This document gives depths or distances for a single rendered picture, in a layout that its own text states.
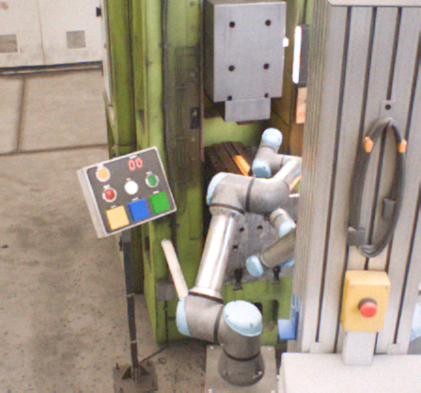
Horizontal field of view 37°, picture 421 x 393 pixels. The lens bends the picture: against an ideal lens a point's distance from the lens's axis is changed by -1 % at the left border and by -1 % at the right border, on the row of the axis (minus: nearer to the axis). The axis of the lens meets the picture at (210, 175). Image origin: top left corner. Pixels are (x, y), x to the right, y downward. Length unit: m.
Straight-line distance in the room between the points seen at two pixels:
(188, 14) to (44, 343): 1.87
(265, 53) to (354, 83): 1.44
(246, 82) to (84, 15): 5.33
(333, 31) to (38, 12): 6.76
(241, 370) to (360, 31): 1.17
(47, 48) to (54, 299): 4.60
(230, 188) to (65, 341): 1.74
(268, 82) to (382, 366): 1.48
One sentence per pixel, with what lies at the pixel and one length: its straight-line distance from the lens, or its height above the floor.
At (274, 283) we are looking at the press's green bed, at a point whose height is 0.43.
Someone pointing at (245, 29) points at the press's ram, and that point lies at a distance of 2.58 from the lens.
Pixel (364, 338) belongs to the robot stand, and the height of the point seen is 1.31.
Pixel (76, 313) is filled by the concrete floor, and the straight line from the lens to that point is 3.67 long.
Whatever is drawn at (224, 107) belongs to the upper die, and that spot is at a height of 1.33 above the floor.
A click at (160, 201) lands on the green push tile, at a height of 1.01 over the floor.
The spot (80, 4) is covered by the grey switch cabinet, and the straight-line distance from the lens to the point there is 7.80.
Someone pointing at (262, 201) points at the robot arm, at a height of 1.29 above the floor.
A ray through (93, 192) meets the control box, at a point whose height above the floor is 1.11.
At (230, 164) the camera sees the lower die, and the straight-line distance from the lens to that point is 2.95.
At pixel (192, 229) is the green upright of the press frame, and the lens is 3.04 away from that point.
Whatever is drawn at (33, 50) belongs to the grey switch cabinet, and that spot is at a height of 0.29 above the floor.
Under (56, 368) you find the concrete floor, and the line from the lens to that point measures 3.36.
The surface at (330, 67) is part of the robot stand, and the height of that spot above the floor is 1.91.
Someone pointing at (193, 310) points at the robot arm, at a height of 1.03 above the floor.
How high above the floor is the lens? 2.24
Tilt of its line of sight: 26 degrees down
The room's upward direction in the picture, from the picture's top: straight up
